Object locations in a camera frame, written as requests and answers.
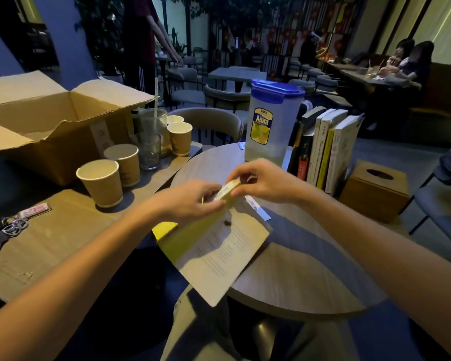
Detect person's left hand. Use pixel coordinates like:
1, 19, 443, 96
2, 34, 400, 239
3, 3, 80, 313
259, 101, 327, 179
147, 180, 226, 231

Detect person's right hand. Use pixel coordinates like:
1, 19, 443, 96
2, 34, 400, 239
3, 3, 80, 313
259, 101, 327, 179
227, 158, 313, 206

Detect small yellow sachet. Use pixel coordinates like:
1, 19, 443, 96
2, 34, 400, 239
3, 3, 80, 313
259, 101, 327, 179
202, 179, 243, 203

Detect person's right forearm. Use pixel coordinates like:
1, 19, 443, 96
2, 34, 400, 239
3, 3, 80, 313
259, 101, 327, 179
297, 184, 451, 361

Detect person's left forearm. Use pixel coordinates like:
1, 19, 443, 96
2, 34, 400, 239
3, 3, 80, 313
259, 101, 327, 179
0, 206, 162, 361

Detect small white paper strip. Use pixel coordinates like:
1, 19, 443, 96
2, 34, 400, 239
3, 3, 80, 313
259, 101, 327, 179
244, 195, 272, 222

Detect yellow paper sheet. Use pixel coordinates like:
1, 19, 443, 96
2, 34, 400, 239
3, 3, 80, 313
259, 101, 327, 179
152, 195, 235, 264

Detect printed beige paper menu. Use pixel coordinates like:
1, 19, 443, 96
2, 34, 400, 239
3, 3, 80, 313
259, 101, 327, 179
173, 197, 273, 308

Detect dark book with red label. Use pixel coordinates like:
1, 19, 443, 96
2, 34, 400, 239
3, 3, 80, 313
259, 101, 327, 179
296, 135, 316, 182

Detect clear pitcher with blue lid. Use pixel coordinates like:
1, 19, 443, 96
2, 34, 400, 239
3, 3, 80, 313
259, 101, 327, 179
244, 79, 313, 168

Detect beige upholstered chair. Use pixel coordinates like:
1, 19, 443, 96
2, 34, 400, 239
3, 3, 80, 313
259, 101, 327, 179
168, 107, 245, 151

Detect short clear glass tumbler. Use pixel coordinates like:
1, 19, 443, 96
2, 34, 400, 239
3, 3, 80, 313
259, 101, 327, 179
137, 132, 162, 171

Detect yellow spine book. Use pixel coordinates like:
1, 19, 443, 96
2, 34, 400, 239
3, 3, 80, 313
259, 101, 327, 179
316, 128, 336, 191

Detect white book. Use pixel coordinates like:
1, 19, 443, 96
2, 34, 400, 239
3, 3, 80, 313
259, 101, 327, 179
325, 114, 365, 196
307, 108, 337, 187

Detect black book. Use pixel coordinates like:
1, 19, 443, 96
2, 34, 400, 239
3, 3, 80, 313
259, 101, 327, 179
287, 106, 327, 174

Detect grey upholstered chair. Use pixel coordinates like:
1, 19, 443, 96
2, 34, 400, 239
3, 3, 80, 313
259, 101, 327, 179
204, 84, 252, 113

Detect tall clear glass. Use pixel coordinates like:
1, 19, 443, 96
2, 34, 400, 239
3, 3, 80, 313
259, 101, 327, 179
138, 108, 169, 156

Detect grey square table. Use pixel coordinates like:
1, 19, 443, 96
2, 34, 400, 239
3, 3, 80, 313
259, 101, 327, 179
208, 66, 268, 93

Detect person's beige trousers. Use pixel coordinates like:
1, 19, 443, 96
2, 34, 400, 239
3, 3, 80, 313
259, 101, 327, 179
161, 285, 361, 361

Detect wooden tissue box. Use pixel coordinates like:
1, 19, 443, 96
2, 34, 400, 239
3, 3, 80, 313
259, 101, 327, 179
339, 160, 411, 224

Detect pink key tag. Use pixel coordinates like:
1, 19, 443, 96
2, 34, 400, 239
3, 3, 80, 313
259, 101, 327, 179
17, 202, 52, 221

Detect open cardboard box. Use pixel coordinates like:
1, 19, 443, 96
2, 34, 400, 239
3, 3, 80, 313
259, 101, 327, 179
0, 70, 155, 186

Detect grey chair with black legs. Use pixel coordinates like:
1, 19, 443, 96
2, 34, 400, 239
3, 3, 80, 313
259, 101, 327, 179
399, 145, 451, 266

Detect bunch of keys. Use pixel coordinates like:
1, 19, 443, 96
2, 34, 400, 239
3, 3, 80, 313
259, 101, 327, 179
0, 216, 30, 257

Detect brown sofa bench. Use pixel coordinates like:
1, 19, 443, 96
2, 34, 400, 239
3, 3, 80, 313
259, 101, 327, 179
406, 62, 451, 145

